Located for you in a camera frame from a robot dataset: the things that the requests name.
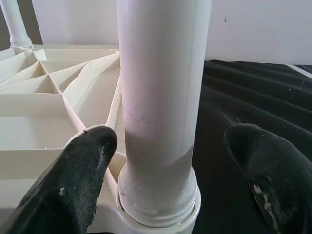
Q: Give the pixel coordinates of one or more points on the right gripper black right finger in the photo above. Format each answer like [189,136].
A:
[280,175]

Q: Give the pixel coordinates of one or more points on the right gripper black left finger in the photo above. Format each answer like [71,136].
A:
[68,185]

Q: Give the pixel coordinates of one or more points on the white plastic table top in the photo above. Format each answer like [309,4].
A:
[29,109]

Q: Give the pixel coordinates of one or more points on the white plastic table leg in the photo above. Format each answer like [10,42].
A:
[161,73]
[17,29]

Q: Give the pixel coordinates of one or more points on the black cloth cover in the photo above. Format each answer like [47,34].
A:
[243,97]

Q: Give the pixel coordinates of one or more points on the white tape strip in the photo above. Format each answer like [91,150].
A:
[304,69]

